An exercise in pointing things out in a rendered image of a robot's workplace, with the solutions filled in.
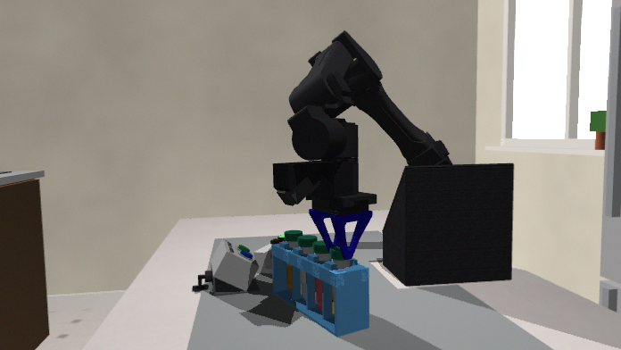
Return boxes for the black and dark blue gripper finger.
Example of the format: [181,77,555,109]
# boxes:
[309,209,339,254]
[330,210,373,260]

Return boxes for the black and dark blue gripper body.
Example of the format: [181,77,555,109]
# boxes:
[306,158,377,215]

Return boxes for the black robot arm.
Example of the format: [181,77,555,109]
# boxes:
[273,30,452,206]

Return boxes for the blue tube rack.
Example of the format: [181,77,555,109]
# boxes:
[271,242,369,337]

